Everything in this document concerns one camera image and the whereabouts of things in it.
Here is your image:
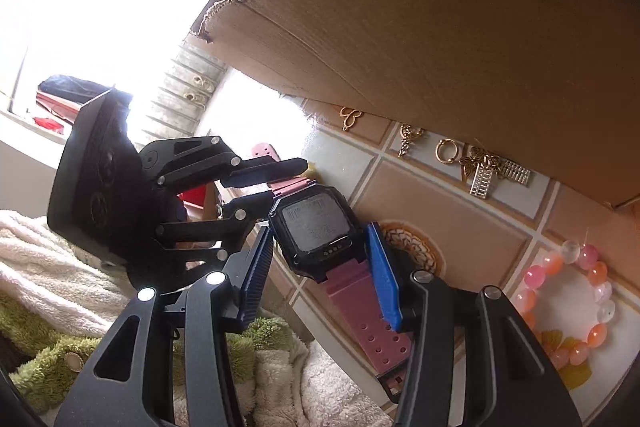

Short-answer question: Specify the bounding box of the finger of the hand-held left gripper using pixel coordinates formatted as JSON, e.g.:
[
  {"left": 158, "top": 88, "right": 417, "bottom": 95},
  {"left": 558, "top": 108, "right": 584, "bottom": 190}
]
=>
[
  {"left": 140, "top": 136, "right": 309, "bottom": 190},
  {"left": 152, "top": 202, "right": 273, "bottom": 273}
]

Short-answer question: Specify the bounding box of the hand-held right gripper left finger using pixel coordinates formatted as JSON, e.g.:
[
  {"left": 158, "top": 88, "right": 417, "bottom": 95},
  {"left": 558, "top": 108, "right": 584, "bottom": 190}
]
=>
[{"left": 54, "top": 223, "right": 275, "bottom": 427}]

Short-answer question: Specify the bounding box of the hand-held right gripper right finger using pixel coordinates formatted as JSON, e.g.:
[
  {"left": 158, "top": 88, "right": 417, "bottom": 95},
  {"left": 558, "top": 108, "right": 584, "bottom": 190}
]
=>
[{"left": 366, "top": 221, "right": 583, "bottom": 427}]

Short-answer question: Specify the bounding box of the digital wrist watch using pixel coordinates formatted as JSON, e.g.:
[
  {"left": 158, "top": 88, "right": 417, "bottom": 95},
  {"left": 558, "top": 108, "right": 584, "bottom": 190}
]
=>
[{"left": 250, "top": 143, "right": 417, "bottom": 402}]

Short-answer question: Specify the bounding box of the gold ring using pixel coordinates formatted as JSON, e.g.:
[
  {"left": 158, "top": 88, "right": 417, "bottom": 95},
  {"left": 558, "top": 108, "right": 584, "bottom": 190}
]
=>
[{"left": 434, "top": 138, "right": 460, "bottom": 166}]

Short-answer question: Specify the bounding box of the cardboard box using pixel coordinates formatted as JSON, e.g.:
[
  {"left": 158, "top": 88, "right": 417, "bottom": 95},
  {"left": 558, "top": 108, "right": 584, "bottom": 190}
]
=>
[{"left": 192, "top": 0, "right": 640, "bottom": 210}]

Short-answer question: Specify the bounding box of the white fleece cloth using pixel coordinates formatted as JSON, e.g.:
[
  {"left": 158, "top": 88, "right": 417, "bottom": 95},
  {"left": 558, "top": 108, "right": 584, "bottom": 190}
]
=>
[{"left": 0, "top": 209, "right": 396, "bottom": 427}]

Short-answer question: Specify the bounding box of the patterned tile print tablecloth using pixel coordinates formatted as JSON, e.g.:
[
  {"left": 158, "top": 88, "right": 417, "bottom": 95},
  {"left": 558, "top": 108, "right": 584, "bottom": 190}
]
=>
[{"left": 197, "top": 67, "right": 640, "bottom": 427}]

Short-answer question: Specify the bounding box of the gold butterfly pendant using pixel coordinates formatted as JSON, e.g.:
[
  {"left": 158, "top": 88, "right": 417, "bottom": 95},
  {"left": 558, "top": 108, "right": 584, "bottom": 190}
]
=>
[{"left": 340, "top": 107, "right": 364, "bottom": 132}]

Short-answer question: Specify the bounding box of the dark cloth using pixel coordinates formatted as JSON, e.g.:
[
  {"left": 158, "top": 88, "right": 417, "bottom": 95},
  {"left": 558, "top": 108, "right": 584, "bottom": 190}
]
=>
[{"left": 37, "top": 74, "right": 132, "bottom": 108}]

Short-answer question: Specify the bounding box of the grey ribbed panel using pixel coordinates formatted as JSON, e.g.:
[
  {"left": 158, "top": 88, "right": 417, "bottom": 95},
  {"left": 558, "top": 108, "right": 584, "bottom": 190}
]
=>
[{"left": 144, "top": 39, "right": 227, "bottom": 138}]

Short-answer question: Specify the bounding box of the silver tag charm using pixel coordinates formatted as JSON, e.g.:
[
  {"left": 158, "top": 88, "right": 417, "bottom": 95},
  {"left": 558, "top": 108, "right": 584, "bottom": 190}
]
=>
[{"left": 469, "top": 164, "right": 496, "bottom": 200}]

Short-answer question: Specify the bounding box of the gold hook charm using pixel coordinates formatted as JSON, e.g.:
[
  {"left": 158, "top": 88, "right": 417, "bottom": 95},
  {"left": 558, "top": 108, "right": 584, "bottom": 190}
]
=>
[{"left": 397, "top": 123, "right": 426, "bottom": 158}]

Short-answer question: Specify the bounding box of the green fuzzy cloth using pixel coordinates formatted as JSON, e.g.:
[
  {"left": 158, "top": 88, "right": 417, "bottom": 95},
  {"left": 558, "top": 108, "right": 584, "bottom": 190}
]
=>
[{"left": 0, "top": 292, "right": 296, "bottom": 403}]

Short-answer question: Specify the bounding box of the pink bead bracelet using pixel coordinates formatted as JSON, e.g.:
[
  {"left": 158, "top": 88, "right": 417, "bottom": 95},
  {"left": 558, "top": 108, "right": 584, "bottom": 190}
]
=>
[{"left": 514, "top": 241, "right": 617, "bottom": 368}]

